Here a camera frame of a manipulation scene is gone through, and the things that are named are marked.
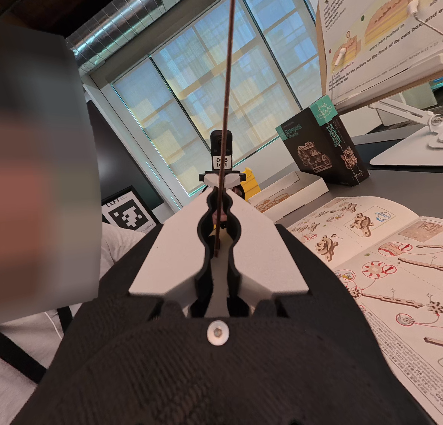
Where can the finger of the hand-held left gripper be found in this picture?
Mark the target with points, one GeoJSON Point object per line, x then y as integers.
{"type": "Point", "coordinates": [232, 179]}
{"type": "Point", "coordinates": [211, 182]}

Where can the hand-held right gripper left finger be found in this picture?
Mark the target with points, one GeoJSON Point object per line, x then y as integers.
{"type": "Point", "coordinates": [173, 258]}

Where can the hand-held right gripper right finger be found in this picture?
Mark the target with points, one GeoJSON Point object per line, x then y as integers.
{"type": "Point", "coordinates": [266, 262]}

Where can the laser-cut wooden parts sheet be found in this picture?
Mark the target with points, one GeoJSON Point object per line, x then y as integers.
{"type": "Point", "coordinates": [226, 85]}

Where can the black model kit box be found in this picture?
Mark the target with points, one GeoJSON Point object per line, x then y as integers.
{"type": "Point", "coordinates": [318, 148]}

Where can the person's left hand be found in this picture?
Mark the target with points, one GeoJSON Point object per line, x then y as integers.
{"type": "Point", "coordinates": [218, 216]}

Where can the yellow plastic bin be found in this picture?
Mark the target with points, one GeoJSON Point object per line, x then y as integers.
{"type": "Point", "coordinates": [252, 186]}

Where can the large gridded window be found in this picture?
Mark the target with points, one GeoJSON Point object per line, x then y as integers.
{"type": "Point", "coordinates": [187, 96]}

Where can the black white marker card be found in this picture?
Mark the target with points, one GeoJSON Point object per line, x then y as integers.
{"type": "Point", "coordinates": [131, 213]}

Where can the white cardboard box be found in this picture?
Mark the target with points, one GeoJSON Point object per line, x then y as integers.
{"type": "Point", "coordinates": [294, 193]}

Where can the black flat screen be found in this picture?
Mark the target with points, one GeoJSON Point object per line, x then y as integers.
{"type": "Point", "coordinates": [121, 155]}

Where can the open instruction booklet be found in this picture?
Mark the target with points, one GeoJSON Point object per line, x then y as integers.
{"type": "Point", "coordinates": [380, 276]}

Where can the white board stand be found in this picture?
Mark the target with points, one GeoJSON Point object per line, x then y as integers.
{"type": "Point", "coordinates": [408, 148]}

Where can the slim silver air duct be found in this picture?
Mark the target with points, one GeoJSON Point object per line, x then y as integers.
{"type": "Point", "coordinates": [114, 20]}

